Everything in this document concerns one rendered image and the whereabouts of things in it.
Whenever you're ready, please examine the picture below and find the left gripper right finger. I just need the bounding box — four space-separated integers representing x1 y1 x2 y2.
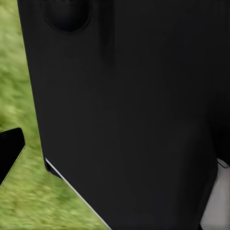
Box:
215 127 230 166

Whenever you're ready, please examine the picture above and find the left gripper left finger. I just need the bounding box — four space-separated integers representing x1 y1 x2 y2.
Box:
0 127 25 185

